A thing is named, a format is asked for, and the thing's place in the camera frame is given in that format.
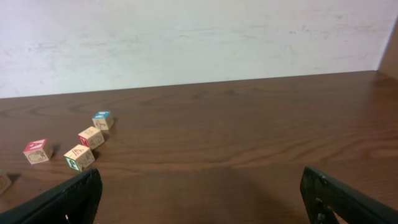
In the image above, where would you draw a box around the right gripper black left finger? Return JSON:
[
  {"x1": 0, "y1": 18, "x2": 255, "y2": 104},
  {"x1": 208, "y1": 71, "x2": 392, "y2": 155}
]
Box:
[{"x1": 1, "y1": 168, "x2": 103, "y2": 224}]

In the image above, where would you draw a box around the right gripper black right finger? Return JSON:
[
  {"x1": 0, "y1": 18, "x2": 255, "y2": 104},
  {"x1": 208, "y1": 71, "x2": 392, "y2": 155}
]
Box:
[{"x1": 300, "y1": 166, "x2": 397, "y2": 224}]

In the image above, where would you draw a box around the green side wooden block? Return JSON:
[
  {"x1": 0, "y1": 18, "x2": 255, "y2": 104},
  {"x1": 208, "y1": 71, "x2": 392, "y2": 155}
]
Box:
[{"x1": 63, "y1": 144, "x2": 95, "y2": 172}]

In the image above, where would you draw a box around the red M wooden block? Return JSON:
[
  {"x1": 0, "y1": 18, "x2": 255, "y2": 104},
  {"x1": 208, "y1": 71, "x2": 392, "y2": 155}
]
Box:
[{"x1": 78, "y1": 126, "x2": 104, "y2": 150}]

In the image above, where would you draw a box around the red A wooden block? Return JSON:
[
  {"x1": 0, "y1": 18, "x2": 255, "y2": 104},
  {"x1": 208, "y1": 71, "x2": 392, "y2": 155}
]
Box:
[{"x1": 23, "y1": 139, "x2": 53, "y2": 165}]

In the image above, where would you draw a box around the green 4 wooden block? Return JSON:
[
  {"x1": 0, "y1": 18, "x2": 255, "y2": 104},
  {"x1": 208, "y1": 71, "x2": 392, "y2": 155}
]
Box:
[{"x1": 0, "y1": 170, "x2": 12, "y2": 195}]

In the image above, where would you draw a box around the blue top wooden block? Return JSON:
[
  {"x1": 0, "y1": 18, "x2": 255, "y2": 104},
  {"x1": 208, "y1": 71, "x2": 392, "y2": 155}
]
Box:
[{"x1": 92, "y1": 111, "x2": 114, "y2": 130}]

